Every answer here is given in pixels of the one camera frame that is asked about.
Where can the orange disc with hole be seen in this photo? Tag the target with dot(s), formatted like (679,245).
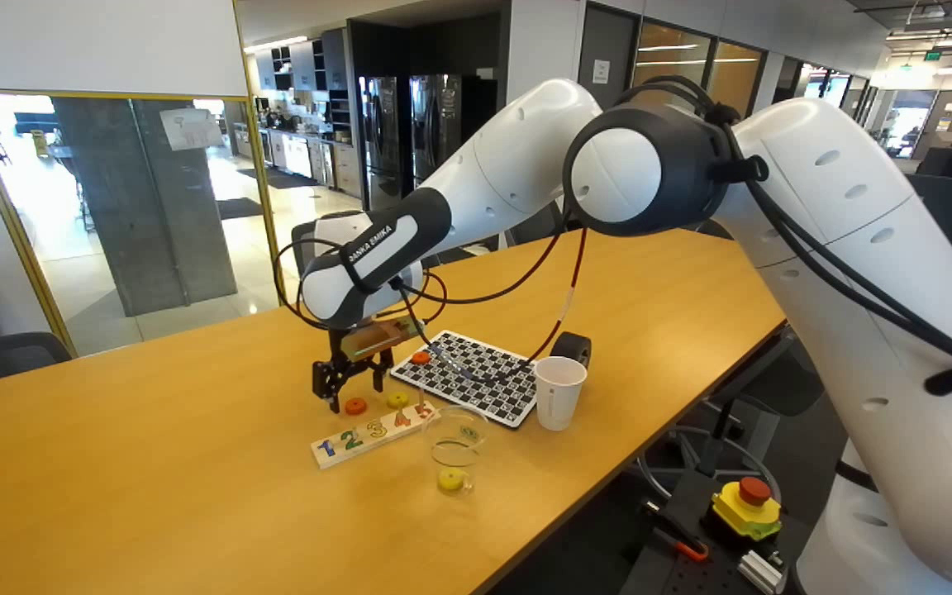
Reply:
(420,359)
(354,407)

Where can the black steel refrigerator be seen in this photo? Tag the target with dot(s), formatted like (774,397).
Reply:
(420,134)

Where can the yellow red emergency stop button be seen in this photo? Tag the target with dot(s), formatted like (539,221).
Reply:
(747,511)

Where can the wooden number puzzle board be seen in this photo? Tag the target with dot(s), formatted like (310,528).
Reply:
(372,434)

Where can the dark grey office chair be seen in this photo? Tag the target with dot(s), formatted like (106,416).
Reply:
(0,359)
(778,384)

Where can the small grey box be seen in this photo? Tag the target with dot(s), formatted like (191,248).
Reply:
(760,569)

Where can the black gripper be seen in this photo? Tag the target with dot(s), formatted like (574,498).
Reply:
(347,365)

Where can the black white toy wheel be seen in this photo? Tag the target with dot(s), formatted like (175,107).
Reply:
(574,344)

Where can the white paper cup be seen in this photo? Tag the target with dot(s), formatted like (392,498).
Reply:
(561,396)

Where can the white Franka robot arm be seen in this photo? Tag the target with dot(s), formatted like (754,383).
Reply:
(829,221)

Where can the clear glass cup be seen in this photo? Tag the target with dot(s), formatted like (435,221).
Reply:
(453,457)

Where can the black white marker checkerboard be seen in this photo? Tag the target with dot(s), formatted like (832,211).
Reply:
(477,376)

